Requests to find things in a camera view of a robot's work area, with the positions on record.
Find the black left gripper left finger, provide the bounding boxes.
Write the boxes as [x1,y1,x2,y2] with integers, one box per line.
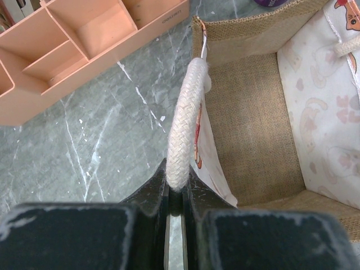
[1,162,169,269]

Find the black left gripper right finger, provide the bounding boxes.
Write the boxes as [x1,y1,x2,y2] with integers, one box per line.
[182,170,359,269]

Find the patterned canvas tote bag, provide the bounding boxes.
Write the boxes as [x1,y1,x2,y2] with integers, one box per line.
[166,1,359,242]

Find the peach plastic file organizer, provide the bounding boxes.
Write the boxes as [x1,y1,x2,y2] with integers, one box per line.
[1,1,190,126]

